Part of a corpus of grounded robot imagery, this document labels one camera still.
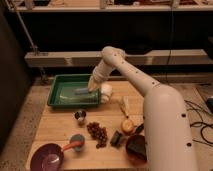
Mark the bunch of brown grapes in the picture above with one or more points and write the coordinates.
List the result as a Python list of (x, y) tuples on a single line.
[(98, 133)]

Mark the white metal shelf rack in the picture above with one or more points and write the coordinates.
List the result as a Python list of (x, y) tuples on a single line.
[(66, 33)]

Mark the green plastic tray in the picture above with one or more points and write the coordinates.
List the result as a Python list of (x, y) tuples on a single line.
[(62, 93)]

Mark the yellow round fruit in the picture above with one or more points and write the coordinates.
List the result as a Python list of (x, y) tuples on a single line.
[(127, 126)]

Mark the teal cup with orange handle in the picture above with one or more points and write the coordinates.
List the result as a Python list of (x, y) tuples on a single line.
[(76, 143)]

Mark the wooden table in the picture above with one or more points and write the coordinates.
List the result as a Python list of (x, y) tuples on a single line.
[(86, 147)]

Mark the small metal cup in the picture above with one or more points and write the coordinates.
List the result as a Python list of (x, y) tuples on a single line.
[(80, 116)]

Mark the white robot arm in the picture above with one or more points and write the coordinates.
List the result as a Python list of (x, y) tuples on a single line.
[(168, 137)]

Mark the brown bowl with dark sponge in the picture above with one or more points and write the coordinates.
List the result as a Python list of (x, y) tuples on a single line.
[(136, 150)]

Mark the purple plastic bowl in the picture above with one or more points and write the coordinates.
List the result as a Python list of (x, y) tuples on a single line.
[(48, 157)]

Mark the small dark block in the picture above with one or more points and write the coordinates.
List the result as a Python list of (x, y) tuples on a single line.
[(116, 139)]

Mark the dark spatula tool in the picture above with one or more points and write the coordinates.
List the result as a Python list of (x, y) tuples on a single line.
[(139, 129)]

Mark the white rolled cloth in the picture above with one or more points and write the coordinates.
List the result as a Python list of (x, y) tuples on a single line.
[(106, 93)]

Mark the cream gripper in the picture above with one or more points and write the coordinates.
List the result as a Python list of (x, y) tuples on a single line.
[(99, 75)]

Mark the blue sponge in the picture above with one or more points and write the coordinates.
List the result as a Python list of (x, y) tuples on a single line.
[(81, 91)]

